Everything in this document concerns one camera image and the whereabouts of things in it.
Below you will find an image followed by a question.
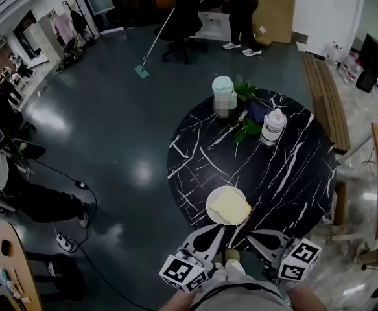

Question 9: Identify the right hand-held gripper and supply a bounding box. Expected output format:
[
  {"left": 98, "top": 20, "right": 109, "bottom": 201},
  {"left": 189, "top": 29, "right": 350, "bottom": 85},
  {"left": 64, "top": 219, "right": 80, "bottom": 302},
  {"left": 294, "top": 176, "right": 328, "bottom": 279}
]
[{"left": 246, "top": 229, "right": 322, "bottom": 281}]

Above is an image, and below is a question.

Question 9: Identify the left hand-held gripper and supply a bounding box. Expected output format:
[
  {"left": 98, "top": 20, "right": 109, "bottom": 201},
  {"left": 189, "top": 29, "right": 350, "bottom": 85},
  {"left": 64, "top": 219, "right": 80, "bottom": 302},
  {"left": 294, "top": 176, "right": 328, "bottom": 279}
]
[{"left": 158, "top": 224, "right": 226, "bottom": 294}]

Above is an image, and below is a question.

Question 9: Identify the yellow cloth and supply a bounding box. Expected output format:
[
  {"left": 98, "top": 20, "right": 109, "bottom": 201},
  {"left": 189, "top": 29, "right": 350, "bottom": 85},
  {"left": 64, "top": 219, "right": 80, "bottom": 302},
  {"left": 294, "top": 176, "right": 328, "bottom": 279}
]
[{"left": 207, "top": 186, "right": 252, "bottom": 227}]

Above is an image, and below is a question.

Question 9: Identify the white plate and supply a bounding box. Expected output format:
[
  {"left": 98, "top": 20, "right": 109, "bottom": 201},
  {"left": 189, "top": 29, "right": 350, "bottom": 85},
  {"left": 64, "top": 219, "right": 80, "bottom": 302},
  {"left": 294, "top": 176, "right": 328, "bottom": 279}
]
[{"left": 205, "top": 186, "right": 246, "bottom": 225}]

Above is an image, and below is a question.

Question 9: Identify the person's right forearm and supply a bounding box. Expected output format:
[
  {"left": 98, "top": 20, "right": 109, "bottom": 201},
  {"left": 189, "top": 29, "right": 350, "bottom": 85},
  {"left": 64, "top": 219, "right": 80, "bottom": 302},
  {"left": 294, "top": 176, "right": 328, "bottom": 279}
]
[{"left": 285, "top": 279, "right": 323, "bottom": 311}]

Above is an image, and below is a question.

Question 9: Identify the person's left forearm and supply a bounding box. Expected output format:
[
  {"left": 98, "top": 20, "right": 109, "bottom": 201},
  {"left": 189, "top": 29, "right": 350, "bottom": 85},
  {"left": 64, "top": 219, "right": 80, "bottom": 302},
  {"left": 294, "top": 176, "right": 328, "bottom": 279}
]
[{"left": 158, "top": 289, "right": 196, "bottom": 311}]

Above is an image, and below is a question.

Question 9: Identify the person's grey shirt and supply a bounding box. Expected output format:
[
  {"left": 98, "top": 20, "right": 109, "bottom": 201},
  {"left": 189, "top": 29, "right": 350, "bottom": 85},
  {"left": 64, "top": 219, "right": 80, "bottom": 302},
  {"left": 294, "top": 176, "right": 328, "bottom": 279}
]
[{"left": 191, "top": 269, "right": 294, "bottom": 311}]

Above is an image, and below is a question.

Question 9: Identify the black marble round table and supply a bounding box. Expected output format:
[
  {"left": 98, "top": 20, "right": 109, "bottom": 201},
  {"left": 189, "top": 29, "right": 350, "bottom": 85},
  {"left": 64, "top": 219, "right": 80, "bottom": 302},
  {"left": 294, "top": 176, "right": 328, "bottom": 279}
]
[{"left": 166, "top": 88, "right": 338, "bottom": 252}]

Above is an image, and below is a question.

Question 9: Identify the brown wooden stool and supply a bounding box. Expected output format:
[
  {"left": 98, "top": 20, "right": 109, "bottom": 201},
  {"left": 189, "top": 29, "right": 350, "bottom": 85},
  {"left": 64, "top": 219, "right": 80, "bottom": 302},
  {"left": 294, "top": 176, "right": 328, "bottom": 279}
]
[{"left": 332, "top": 181, "right": 348, "bottom": 227}]

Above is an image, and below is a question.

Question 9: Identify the white wipes canister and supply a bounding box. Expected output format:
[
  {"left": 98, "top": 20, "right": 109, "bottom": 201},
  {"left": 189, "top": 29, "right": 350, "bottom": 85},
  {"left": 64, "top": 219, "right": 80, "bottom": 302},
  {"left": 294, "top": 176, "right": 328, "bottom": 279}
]
[{"left": 259, "top": 108, "right": 288, "bottom": 148}]

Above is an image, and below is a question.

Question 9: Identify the green leafy plant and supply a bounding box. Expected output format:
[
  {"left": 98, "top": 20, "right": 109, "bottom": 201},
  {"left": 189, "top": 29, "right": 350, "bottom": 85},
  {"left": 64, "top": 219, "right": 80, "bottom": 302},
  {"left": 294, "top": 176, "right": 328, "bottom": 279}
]
[{"left": 233, "top": 75, "right": 274, "bottom": 144}]

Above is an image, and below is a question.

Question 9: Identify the dark blue pouch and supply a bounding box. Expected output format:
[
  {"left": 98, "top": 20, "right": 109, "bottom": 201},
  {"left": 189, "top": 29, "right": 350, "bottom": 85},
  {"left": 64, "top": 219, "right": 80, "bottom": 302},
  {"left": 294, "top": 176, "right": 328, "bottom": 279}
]
[{"left": 246, "top": 101, "right": 271, "bottom": 123}]

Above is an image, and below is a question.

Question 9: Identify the white power strip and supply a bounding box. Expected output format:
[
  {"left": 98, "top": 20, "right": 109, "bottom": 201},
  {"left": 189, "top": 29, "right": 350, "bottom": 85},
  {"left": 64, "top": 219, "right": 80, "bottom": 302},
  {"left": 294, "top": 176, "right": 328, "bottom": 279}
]
[{"left": 56, "top": 233, "right": 75, "bottom": 252}]

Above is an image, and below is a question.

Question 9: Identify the black stool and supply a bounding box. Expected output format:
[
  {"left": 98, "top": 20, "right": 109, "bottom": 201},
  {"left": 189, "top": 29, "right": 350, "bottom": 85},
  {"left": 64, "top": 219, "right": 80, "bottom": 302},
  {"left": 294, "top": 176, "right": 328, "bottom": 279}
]
[{"left": 22, "top": 252, "right": 87, "bottom": 301}]

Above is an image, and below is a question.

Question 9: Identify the wooden slatted bench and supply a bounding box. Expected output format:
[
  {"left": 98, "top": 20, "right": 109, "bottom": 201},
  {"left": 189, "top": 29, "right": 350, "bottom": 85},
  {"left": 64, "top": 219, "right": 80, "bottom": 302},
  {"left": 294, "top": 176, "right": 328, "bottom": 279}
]
[{"left": 300, "top": 51, "right": 352, "bottom": 154}]

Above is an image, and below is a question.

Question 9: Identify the group of water bottles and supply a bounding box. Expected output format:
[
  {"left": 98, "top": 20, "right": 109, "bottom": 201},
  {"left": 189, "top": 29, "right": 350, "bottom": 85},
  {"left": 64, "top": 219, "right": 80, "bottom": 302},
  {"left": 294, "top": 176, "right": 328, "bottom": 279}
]
[{"left": 324, "top": 40, "right": 362, "bottom": 84}]

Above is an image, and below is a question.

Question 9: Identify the wooden oval table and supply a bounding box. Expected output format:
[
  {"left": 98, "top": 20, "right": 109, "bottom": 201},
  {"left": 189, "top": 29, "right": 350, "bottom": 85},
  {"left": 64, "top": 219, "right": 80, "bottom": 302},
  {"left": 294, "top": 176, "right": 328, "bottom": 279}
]
[{"left": 0, "top": 221, "right": 43, "bottom": 311}]

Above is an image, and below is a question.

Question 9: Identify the black cabinet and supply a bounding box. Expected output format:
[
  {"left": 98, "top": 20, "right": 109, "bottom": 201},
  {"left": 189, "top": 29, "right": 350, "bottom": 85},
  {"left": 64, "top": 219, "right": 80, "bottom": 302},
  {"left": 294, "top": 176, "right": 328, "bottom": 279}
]
[{"left": 356, "top": 33, "right": 378, "bottom": 94}]

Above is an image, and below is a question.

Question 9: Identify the white low cabinet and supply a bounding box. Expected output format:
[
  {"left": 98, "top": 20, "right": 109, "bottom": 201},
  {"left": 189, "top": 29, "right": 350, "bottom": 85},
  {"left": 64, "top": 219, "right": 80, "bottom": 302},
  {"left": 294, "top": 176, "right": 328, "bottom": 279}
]
[{"left": 195, "top": 10, "right": 232, "bottom": 42}]

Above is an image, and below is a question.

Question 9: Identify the black office chair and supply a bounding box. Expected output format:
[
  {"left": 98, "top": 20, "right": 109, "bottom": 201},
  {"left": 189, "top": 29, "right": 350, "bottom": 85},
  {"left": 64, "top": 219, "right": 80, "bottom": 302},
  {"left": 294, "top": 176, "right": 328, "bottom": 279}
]
[{"left": 154, "top": 0, "right": 209, "bottom": 65}]

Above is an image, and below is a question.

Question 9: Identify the cardboard box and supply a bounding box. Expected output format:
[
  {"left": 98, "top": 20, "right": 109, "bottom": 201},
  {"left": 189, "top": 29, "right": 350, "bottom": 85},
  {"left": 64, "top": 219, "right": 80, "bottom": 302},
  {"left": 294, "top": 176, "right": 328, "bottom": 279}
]
[{"left": 251, "top": 0, "right": 297, "bottom": 46}]

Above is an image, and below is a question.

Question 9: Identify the clothes rack with garments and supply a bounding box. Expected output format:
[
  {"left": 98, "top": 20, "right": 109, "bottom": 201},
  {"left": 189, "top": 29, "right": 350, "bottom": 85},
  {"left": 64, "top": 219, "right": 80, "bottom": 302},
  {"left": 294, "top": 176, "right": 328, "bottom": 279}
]
[{"left": 48, "top": 0, "right": 96, "bottom": 63}]

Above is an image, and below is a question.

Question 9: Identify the black power cable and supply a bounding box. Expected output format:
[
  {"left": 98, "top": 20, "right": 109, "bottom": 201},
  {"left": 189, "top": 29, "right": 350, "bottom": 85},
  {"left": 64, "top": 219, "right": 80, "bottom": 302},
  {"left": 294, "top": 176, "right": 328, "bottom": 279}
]
[{"left": 29, "top": 157, "right": 165, "bottom": 311}]

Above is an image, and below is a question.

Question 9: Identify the white-handled mop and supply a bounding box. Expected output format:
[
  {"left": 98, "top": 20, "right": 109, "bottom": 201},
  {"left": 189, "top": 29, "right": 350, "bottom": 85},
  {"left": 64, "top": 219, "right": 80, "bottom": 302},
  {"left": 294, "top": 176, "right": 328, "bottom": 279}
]
[{"left": 134, "top": 6, "right": 177, "bottom": 79}]

